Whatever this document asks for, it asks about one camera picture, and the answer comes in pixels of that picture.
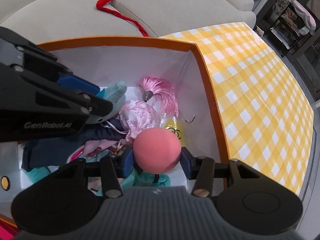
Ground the pink fluffy cloth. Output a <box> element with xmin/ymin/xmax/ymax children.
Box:
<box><xmin>81</xmin><ymin>99</ymin><xmax>161</xmax><ymax>157</ymax></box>

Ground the beige sofa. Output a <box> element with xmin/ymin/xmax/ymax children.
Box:
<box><xmin>1</xmin><ymin>0</ymin><xmax>256</xmax><ymax>44</ymax></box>

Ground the black shelf unit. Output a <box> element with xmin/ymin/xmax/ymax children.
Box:
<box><xmin>257</xmin><ymin>0</ymin><xmax>319</xmax><ymax>100</ymax></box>

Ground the orange cardboard box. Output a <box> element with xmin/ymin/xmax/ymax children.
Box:
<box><xmin>0</xmin><ymin>36</ymin><xmax>231</xmax><ymax>228</ymax></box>

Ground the red ribbon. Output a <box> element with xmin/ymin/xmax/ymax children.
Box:
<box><xmin>95</xmin><ymin>0</ymin><xmax>150</xmax><ymax>37</ymax></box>

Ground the grey navy clothing bundle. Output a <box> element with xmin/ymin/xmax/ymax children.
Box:
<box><xmin>22</xmin><ymin>118</ymin><xmax>127</xmax><ymax>172</ymax></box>

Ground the yellow checkered tablecloth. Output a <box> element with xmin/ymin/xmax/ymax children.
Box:
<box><xmin>167</xmin><ymin>22</ymin><xmax>314</xmax><ymax>195</ymax></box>

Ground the pink sponge ball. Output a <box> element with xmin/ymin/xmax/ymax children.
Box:
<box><xmin>133</xmin><ymin>128</ymin><xmax>181</xmax><ymax>174</ymax></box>

